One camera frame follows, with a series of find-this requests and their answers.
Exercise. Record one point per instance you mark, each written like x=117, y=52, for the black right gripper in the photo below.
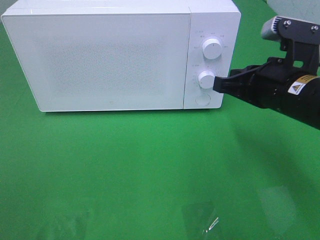
x=280, y=83

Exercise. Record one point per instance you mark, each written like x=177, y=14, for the round door release button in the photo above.
x=203, y=100

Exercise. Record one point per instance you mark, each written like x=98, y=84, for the white microwave door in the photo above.
x=101, y=62

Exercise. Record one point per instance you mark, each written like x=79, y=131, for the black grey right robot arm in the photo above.
x=289, y=85

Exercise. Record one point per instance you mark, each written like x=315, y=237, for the green table mat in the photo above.
x=234, y=173

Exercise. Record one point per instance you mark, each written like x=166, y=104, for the white microwave oven body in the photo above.
x=208, y=19

